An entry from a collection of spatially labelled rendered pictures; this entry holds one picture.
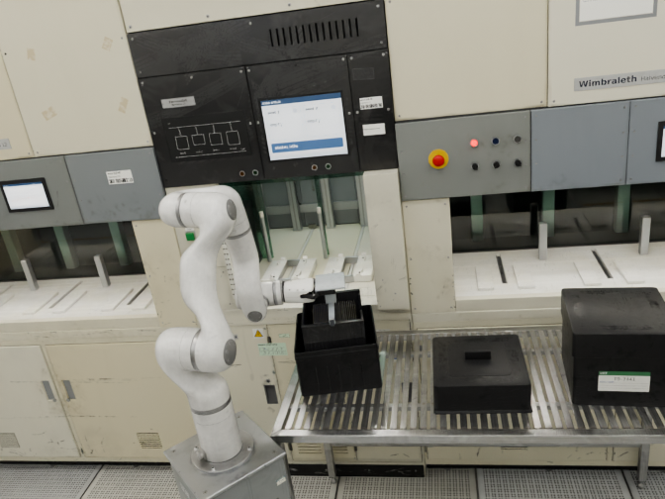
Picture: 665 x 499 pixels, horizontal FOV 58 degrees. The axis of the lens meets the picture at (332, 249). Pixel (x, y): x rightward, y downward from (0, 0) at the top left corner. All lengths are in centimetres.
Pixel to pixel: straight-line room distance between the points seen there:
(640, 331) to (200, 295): 123
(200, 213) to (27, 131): 107
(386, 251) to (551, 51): 85
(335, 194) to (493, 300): 115
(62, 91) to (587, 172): 185
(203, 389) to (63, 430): 154
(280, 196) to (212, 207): 158
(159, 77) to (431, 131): 96
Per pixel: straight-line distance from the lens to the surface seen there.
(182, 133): 227
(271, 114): 216
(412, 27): 207
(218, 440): 185
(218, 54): 218
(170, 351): 173
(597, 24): 211
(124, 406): 298
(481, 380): 192
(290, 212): 321
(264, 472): 190
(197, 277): 168
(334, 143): 213
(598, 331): 189
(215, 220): 165
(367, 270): 255
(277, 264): 273
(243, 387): 269
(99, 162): 244
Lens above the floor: 198
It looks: 23 degrees down
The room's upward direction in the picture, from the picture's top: 8 degrees counter-clockwise
